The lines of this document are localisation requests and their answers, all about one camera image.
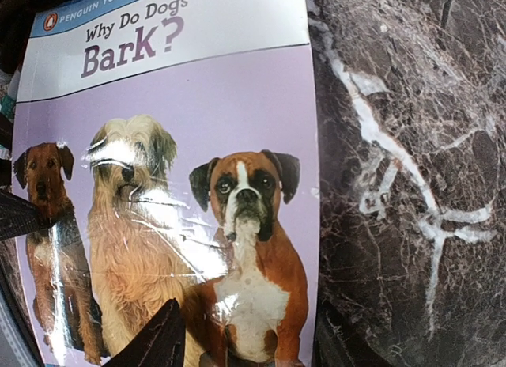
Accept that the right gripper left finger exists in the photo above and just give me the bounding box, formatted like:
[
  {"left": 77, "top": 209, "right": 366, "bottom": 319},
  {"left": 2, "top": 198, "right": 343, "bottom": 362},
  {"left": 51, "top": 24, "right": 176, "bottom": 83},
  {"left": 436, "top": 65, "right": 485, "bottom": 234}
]
[{"left": 0, "top": 190, "right": 36, "bottom": 240}]

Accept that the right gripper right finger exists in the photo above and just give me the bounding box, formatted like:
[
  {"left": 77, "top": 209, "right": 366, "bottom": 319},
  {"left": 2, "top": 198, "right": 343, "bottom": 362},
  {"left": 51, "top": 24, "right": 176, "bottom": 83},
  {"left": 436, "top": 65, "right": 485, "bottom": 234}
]
[{"left": 106, "top": 299, "right": 186, "bottom": 367}]

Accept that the dog picture book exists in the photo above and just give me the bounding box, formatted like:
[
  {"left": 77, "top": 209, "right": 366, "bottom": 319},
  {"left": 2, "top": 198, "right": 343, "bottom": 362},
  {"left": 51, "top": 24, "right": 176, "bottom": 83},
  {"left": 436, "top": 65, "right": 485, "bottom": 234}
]
[{"left": 12, "top": 0, "right": 319, "bottom": 366}]

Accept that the black student backpack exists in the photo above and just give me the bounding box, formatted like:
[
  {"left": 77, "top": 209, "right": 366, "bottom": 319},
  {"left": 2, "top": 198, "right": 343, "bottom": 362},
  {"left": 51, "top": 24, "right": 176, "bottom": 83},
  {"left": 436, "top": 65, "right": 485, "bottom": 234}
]
[{"left": 1, "top": 0, "right": 72, "bottom": 74}]

